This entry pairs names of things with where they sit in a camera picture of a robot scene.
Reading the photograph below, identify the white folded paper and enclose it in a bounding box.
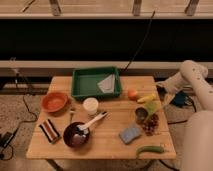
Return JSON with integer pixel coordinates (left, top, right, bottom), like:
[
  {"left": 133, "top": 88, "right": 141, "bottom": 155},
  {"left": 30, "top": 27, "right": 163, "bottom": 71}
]
[{"left": 98, "top": 74, "right": 115, "bottom": 93}]

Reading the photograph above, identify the bunch of red grapes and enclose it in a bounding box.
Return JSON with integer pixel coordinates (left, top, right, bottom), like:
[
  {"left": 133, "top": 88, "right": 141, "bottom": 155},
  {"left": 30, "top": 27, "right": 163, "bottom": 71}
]
[{"left": 142, "top": 114, "right": 159, "bottom": 136}]

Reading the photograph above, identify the white plastic cup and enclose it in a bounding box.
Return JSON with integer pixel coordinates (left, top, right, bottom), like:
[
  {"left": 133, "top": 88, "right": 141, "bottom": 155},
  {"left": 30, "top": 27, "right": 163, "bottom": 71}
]
[{"left": 83, "top": 97, "right": 99, "bottom": 115}]

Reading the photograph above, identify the yellow banana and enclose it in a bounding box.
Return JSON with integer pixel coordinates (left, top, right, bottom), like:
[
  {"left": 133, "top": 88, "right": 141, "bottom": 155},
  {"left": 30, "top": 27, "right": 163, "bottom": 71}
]
[{"left": 137, "top": 94, "right": 156, "bottom": 103}]

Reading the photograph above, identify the dark purple bowl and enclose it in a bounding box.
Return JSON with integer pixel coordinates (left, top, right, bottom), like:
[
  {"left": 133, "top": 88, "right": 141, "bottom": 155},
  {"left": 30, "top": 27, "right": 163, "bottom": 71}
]
[{"left": 63, "top": 122, "right": 90, "bottom": 148}]

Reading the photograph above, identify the green cucumber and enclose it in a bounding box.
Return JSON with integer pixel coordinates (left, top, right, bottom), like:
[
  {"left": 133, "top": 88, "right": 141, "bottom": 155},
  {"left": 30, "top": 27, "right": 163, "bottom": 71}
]
[{"left": 136, "top": 146, "right": 165, "bottom": 158}]

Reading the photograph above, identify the blue sponge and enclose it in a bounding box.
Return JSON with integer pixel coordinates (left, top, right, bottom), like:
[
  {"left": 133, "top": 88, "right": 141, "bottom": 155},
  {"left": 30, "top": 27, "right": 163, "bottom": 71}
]
[{"left": 119, "top": 124, "right": 141, "bottom": 144}]

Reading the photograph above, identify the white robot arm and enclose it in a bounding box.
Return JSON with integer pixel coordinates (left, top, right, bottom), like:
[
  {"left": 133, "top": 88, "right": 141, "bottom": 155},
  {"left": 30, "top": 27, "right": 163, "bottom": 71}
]
[{"left": 157, "top": 60, "right": 213, "bottom": 171}]

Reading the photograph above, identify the blue object beside table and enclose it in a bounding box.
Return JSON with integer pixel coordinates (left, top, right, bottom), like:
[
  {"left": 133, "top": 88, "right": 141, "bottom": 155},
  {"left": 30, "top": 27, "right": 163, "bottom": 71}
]
[{"left": 171, "top": 91, "right": 187, "bottom": 107}]

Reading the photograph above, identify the metal can green label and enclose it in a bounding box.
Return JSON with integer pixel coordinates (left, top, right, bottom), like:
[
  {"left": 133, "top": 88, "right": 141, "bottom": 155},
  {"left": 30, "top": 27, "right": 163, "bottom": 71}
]
[{"left": 135, "top": 102, "right": 158, "bottom": 124}]

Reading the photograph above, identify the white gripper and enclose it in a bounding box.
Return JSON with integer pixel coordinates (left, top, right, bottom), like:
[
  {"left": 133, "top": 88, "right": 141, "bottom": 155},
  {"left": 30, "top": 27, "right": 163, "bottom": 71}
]
[{"left": 156, "top": 72, "right": 187, "bottom": 107}]

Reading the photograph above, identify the orange bowl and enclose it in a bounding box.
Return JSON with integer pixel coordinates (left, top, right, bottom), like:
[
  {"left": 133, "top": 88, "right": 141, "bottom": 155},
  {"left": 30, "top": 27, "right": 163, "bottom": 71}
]
[{"left": 41, "top": 92, "right": 68, "bottom": 113}]

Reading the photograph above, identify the metal fork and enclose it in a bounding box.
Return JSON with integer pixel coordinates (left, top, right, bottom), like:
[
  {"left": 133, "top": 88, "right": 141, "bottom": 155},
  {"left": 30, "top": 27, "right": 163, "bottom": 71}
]
[{"left": 69, "top": 108, "right": 75, "bottom": 123}]

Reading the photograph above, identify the green plastic tray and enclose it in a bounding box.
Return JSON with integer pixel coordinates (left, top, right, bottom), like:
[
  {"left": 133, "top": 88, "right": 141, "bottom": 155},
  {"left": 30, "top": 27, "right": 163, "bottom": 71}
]
[{"left": 72, "top": 66, "right": 122, "bottom": 101}]

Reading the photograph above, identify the black cable to wall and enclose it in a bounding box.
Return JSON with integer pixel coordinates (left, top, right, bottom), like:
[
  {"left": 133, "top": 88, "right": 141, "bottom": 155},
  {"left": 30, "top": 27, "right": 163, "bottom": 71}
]
[{"left": 119, "top": 9, "right": 157, "bottom": 76}]

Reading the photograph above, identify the black cable on floor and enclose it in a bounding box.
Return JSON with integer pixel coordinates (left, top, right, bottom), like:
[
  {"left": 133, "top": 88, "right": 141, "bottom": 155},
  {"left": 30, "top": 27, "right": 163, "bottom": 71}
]
[{"left": 0, "top": 71, "right": 39, "bottom": 161}]

